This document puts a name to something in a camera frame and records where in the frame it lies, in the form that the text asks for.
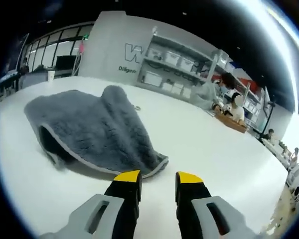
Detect rows of white storage boxes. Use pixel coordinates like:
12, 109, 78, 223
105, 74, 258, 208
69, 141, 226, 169
146, 48, 260, 118

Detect grey metal shelving unit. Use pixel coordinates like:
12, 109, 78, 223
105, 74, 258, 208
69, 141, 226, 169
139, 25, 265, 120

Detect wooden tray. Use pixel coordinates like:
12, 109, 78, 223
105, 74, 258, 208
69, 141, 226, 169
213, 113, 248, 134

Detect large computer monitor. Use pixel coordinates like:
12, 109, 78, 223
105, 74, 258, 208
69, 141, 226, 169
14, 33, 31, 73

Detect grey towel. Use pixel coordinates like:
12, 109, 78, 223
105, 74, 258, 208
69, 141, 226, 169
23, 85, 170, 180

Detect black screen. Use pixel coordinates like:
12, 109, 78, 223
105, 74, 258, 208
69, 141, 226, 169
55, 55, 77, 72

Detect white computer desk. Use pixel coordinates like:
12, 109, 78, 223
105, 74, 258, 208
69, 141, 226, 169
0, 71, 21, 101

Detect black stand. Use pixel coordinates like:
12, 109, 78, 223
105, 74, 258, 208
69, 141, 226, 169
260, 99, 278, 140

